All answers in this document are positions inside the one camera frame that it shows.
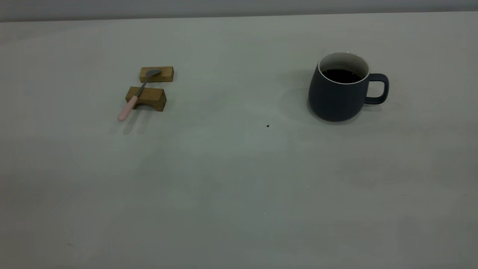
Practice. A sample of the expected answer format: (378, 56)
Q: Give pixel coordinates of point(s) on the dark grey coffee mug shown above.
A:
(332, 101)

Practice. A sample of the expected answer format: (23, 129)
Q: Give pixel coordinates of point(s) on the rectangular wooden block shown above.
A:
(166, 76)

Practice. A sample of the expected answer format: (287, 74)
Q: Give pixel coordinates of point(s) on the arched wooden block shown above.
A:
(153, 98)

